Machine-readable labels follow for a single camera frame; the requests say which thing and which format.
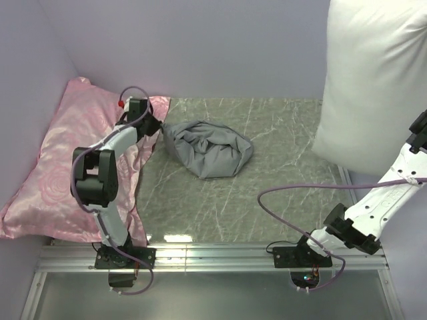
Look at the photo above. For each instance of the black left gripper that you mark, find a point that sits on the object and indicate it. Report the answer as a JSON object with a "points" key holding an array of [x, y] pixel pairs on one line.
{"points": [[156, 126]]}

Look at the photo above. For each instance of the grey pillowcase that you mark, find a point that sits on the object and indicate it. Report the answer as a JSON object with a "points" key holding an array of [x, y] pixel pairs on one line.
{"points": [[208, 150]]}

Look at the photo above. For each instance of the white pillow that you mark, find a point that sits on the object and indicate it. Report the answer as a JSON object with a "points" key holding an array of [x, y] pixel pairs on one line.
{"points": [[375, 82]]}

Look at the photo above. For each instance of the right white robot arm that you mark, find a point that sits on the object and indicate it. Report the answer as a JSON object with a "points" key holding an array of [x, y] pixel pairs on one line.
{"points": [[360, 226]]}

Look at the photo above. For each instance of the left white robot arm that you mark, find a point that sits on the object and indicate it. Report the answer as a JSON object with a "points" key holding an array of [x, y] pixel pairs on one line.
{"points": [[95, 181]]}

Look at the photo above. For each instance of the pink floral pillow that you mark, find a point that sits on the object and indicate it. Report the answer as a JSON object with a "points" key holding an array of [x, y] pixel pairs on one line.
{"points": [[43, 204]]}

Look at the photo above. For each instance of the left black controller box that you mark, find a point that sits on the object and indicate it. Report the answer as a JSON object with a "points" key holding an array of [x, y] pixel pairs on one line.
{"points": [[121, 280]]}

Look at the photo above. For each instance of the right controller board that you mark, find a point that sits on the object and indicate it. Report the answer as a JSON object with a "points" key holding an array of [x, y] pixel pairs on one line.
{"points": [[305, 280]]}

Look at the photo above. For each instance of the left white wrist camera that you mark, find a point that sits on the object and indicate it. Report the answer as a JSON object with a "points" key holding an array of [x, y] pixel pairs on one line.
{"points": [[124, 104]]}

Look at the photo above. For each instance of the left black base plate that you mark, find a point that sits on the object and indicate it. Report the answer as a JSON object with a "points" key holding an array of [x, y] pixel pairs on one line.
{"points": [[109, 258]]}

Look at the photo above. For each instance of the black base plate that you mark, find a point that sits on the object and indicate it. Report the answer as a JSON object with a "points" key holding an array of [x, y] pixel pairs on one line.
{"points": [[109, 258], [296, 258]]}

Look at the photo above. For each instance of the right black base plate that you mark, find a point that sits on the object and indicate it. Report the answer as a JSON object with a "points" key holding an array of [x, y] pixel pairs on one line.
{"points": [[296, 258]]}

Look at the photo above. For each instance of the aluminium mounting rail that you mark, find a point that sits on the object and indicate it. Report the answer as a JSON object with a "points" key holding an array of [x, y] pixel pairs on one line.
{"points": [[170, 257]]}

